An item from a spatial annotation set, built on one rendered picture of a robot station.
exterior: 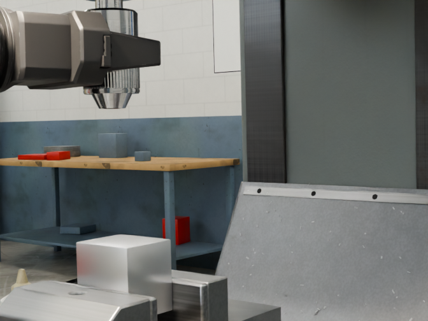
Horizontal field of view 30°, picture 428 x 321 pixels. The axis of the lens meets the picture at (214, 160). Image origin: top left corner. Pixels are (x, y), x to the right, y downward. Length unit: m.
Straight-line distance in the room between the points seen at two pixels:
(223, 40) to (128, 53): 5.45
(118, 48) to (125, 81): 0.03
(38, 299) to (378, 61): 0.49
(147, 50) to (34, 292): 0.21
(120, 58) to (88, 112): 6.55
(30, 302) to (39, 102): 7.12
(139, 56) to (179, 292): 0.20
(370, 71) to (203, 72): 5.29
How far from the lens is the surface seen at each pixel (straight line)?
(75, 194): 7.37
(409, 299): 0.87
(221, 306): 0.67
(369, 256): 0.91
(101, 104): 0.66
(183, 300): 0.67
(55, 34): 0.60
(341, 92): 0.96
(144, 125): 6.65
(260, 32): 1.02
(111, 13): 0.65
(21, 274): 0.75
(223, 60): 6.08
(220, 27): 6.11
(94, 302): 0.60
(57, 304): 0.63
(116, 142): 6.43
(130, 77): 0.65
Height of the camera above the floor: 1.18
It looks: 3 degrees down
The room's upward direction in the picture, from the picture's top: 1 degrees counter-clockwise
